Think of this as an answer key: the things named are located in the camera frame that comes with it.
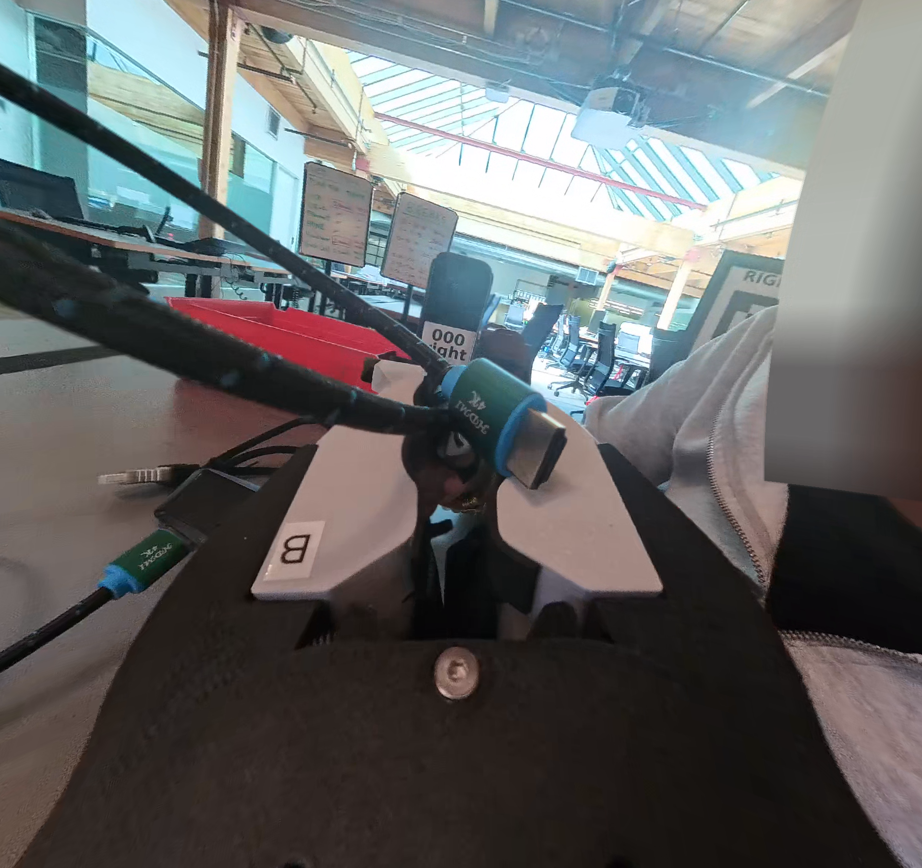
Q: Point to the black laptop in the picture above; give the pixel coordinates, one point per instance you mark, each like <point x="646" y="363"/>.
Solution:
<point x="36" y="191"/>

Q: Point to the white ceiling projector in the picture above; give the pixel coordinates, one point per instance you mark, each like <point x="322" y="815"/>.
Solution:
<point x="605" y="115"/>

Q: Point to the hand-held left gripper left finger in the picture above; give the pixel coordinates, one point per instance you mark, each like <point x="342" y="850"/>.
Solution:
<point x="346" y="508"/>

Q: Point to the person's right forearm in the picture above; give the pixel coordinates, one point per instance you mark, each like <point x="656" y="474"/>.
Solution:
<point x="648" y="414"/>

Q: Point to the black framed paper sign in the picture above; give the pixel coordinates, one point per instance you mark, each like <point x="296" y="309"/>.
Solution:
<point x="735" y="284"/>

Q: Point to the brown office chair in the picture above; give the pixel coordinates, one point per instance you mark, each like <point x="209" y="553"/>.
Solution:
<point x="504" y="353"/>

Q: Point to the brown-topped office desk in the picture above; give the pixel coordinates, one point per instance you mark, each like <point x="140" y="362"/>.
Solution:
<point x="108" y="240"/>

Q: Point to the red plastic bin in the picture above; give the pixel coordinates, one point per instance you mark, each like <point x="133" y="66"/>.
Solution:
<point x="288" y="349"/>

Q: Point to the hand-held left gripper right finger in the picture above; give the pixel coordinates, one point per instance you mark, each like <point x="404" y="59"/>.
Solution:
<point x="576" y="536"/>

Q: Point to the row of black office chairs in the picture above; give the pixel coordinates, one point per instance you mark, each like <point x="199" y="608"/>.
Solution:
<point x="605" y="356"/>

